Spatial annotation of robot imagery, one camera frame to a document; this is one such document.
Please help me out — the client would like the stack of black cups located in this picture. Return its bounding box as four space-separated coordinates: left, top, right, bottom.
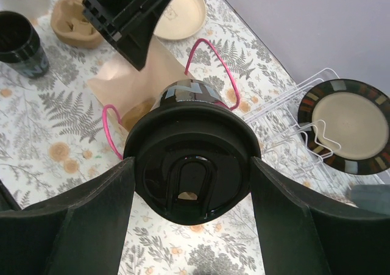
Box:
1 11 49 79

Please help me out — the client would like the cream round plate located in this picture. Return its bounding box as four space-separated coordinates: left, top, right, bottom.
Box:
154 0 207 40

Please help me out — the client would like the brown cardboard cup carrier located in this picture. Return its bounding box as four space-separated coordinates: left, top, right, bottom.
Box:
51 0 103 49

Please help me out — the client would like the black printed coffee cup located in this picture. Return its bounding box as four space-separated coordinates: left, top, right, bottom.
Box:
152 79 228 110

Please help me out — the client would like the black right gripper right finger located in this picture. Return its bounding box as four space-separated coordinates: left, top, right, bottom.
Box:
250 157 389 274

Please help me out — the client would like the dark rimmed dinner plate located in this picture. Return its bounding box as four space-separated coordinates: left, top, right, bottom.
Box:
298 79 389 175

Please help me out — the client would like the floral patterned table mat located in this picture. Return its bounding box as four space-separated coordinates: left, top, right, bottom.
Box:
0 0 357 275

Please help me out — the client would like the white wire dish rack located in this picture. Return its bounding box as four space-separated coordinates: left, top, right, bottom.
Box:
243 68 339 182

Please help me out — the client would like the grey blue mug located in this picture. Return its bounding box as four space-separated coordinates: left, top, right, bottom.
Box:
347 184 389 215

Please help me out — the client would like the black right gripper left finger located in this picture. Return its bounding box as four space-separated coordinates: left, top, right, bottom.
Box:
1 157 135 274

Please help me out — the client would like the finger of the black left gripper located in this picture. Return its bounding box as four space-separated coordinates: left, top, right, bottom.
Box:
82 0 172 71

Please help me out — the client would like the black plastic cup lid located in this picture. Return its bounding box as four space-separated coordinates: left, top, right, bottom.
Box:
124 102 261 226

